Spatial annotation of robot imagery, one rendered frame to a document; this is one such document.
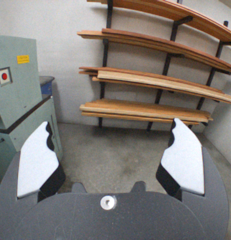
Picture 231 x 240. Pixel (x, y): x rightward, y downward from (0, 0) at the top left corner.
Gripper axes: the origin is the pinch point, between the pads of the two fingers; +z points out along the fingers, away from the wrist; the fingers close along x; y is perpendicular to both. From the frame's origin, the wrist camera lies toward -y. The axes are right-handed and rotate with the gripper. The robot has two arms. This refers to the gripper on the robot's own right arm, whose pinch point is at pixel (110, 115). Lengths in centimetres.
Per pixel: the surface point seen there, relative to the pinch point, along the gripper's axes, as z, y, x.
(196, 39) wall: 179, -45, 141
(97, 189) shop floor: 49, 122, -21
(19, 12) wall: 176, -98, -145
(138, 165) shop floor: 88, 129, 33
